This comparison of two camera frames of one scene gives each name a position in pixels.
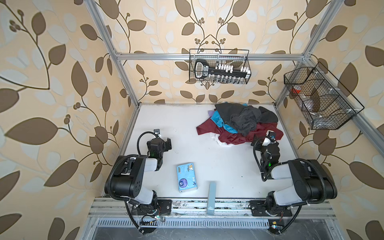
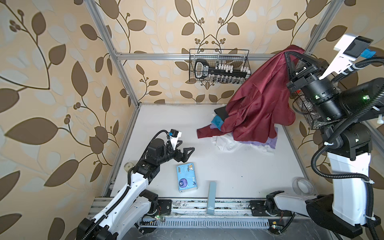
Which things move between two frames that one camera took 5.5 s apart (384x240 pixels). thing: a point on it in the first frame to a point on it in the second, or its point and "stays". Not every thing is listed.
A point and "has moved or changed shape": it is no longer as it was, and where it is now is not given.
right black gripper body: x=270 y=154 to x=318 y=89
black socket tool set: x=220 y=72 stays
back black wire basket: x=220 y=66 stays
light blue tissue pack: x=186 y=178 stays
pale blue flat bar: x=211 y=198 stays
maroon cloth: x=225 y=136 has moved or changed shape
